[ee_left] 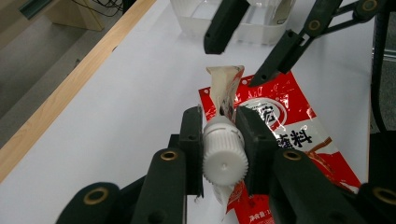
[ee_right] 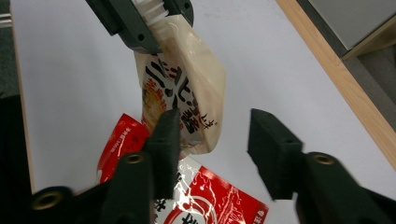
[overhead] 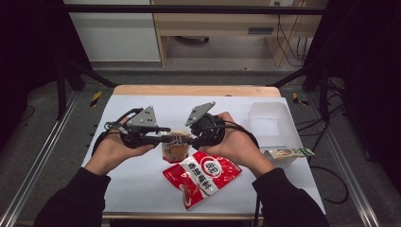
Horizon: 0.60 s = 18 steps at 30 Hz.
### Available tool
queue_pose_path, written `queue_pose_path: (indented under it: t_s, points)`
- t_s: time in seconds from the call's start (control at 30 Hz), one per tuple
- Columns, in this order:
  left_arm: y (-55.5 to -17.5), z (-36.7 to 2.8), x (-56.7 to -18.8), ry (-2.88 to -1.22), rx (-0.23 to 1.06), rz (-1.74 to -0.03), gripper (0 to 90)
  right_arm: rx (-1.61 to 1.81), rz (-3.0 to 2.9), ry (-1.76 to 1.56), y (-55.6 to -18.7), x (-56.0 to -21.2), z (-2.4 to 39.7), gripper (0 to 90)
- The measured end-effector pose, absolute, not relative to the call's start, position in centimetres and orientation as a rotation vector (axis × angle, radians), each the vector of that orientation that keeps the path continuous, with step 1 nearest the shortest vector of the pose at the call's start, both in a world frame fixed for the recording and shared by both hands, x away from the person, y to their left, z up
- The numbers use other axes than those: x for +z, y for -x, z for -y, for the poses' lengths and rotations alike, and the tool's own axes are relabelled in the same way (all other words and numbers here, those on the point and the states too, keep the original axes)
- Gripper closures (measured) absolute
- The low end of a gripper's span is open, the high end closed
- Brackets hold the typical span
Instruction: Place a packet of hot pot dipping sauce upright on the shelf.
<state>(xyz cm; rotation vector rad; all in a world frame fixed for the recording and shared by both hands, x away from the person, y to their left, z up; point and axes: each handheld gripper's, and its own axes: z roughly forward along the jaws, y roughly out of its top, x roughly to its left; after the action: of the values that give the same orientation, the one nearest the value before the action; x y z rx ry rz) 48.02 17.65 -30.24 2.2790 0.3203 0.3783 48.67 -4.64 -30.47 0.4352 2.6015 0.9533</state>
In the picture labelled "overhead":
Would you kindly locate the black frame strut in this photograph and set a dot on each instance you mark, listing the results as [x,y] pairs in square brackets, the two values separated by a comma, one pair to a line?
[323,94]
[61,91]

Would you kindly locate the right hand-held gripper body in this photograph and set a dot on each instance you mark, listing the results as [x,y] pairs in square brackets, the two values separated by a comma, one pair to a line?
[208,132]

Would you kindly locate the wooden table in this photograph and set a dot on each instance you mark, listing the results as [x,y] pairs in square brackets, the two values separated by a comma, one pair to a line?
[189,90]

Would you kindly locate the black horizontal frame bar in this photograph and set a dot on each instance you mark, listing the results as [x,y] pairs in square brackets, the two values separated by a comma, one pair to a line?
[189,9]

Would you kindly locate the white table mat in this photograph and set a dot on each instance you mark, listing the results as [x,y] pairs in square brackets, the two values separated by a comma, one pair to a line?
[135,189]

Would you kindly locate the white cabinet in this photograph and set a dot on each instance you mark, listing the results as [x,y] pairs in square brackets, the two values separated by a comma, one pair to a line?
[113,34]

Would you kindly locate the person's left hand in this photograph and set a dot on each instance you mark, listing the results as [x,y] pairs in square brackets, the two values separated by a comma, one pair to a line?
[108,153]

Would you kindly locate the cream sauce packet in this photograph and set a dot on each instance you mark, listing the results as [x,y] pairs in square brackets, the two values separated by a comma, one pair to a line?
[176,151]

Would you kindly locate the person's right hand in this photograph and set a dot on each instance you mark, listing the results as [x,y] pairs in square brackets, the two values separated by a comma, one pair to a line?
[239,148]

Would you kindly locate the red seasoning packet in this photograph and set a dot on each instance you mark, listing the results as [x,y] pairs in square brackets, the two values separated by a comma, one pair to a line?
[217,171]

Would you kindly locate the aluminium rail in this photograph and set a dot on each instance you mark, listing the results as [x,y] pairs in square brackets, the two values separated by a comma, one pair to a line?
[38,157]
[343,157]

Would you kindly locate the green and beige seasoning packet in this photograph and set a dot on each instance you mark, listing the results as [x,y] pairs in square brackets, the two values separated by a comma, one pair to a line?
[290,153]

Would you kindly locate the translucent plastic container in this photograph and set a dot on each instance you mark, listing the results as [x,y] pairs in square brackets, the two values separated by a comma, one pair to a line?
[271,123]

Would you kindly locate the wooden desk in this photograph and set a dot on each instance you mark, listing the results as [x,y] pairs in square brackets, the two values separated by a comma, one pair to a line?
[220,22]

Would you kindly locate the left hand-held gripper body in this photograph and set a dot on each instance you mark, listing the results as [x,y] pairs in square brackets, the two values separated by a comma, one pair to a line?
[143,121]

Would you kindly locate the black curtain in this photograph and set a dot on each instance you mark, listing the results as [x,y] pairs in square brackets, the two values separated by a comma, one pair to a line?
[369,63]
[28,47]

